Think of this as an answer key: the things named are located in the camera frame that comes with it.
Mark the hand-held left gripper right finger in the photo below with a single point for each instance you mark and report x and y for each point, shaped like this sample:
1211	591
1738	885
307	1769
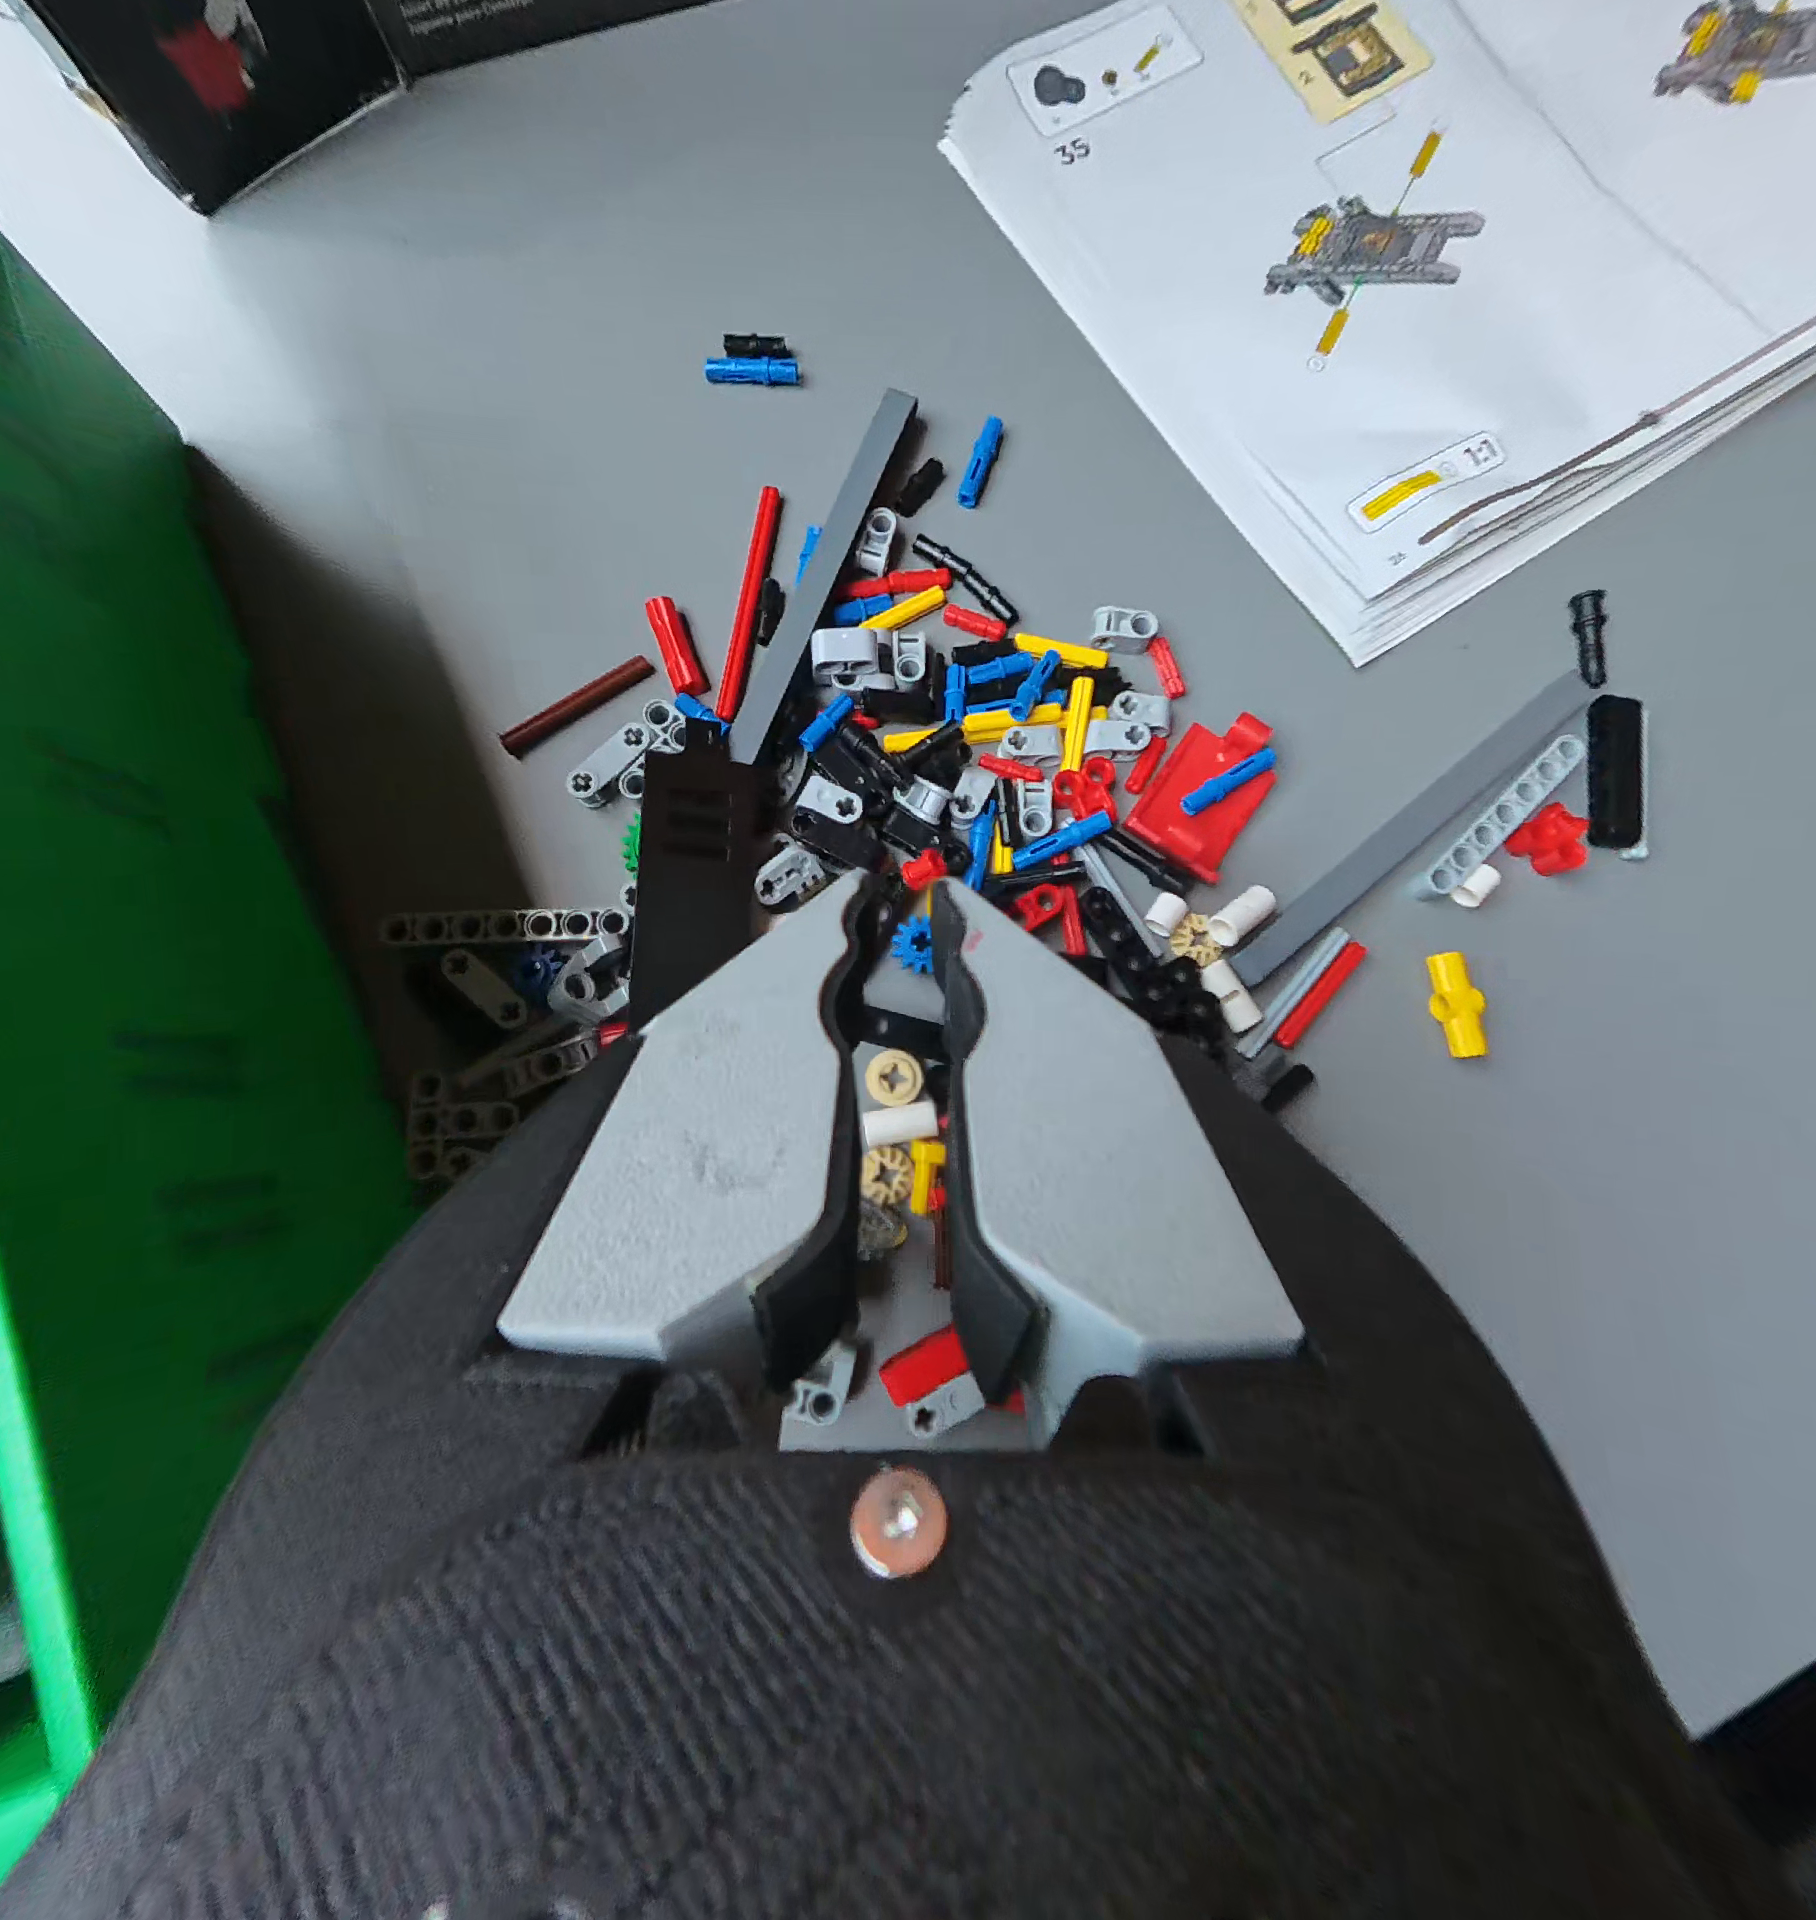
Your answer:
1132	1185

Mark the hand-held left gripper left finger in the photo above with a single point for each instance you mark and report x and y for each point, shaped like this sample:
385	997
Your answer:
683	1171

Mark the tan bevel gear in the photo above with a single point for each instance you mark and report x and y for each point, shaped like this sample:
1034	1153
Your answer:
1195	935
888	1179

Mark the tan round bush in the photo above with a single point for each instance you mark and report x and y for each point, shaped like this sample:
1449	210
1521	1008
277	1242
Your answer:
893	1073

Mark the pile of small building pieces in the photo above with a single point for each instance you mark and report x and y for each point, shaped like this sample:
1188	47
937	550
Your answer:
998	706

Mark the race car set box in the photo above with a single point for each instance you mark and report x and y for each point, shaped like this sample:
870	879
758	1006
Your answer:
294	92

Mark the black vented panel piece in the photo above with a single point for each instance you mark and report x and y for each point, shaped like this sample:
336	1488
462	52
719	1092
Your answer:
691	900

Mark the yellow cross connector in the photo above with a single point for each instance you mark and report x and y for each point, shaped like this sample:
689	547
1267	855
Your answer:
1457	1006

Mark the red panel piece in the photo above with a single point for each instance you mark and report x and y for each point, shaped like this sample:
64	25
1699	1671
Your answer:
1192	819

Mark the long dark grey beam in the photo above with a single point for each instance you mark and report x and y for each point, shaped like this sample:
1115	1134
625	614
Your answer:
1358	878
832	569

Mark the brown axle rod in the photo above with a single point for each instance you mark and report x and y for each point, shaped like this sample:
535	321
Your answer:
577	706

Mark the short red axle connector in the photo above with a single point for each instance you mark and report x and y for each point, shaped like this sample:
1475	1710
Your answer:
677	645

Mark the red cross connector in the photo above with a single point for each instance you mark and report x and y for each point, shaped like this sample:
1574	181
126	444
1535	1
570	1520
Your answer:
1547	840

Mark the light grey holed liftarm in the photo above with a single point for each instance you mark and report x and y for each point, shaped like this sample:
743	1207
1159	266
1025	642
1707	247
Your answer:
1525	787

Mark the long red axle rod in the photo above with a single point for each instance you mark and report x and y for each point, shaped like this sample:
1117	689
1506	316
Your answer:
747	602

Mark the black ribbed block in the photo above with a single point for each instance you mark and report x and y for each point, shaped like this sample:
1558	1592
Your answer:
1616	772

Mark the green storage bin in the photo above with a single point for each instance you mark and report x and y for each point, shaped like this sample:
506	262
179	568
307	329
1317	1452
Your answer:
68	900

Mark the black connector pin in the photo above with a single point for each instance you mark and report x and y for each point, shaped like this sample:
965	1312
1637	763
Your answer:
1589	630
753	349

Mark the blue connector pin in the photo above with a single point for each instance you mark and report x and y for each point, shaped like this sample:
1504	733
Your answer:
751	372

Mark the white instruction booklet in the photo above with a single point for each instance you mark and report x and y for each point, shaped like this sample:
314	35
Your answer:
1598	346

